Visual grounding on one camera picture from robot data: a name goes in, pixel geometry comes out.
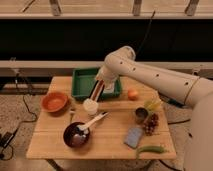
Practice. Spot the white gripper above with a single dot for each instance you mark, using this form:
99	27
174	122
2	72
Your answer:
108	77

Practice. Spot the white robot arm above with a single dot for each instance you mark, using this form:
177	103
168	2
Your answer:
193	91

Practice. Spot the white paper cup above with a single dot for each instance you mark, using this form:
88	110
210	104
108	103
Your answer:
90	106

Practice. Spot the small metal cup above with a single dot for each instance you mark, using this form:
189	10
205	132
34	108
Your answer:
141	114

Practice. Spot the orange fruit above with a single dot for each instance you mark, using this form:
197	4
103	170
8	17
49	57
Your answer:
132	94

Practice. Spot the green plastic tray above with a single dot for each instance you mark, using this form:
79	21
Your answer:
83	81

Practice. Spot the wooden table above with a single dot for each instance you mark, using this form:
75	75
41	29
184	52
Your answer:
107	136

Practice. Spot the blue sponge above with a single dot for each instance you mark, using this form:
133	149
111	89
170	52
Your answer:
133	136

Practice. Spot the dark red grape bunch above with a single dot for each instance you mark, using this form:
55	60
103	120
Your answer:
150	124

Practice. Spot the orange plastic bowl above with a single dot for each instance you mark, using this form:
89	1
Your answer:
54	101

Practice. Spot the dark brown bowl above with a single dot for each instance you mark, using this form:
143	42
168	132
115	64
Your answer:
74	137

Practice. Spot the green chili pepper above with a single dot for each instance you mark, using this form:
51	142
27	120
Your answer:
154	149

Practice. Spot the black power adapter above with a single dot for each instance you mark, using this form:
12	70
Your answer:
5	140

